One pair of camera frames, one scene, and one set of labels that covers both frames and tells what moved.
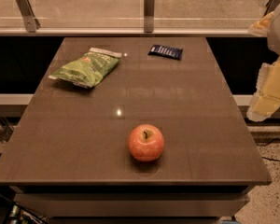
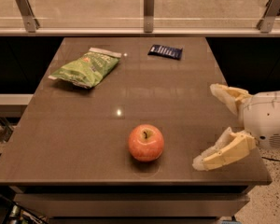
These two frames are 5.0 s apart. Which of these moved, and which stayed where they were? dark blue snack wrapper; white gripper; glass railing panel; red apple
Moved: white gripper
Stayed: red apple; glass railing panel; dark blue snack wrapper
